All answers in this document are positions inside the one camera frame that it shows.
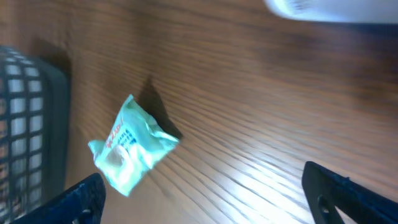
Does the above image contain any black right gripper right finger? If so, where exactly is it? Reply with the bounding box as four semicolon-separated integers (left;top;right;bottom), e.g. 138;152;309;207
302;161;397;224

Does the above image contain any mint Zappy wipes packet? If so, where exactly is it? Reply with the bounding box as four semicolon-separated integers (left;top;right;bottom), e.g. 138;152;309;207
88;95;179;197

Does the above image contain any white barcode scanner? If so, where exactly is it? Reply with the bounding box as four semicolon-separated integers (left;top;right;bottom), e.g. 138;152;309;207
264;0;397;24

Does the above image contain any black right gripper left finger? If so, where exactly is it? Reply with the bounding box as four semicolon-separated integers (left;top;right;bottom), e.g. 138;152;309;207
12;173;106;224

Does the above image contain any grey plastic mesh basket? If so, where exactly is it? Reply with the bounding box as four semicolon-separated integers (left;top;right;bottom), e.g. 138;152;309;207
1;46;70;223

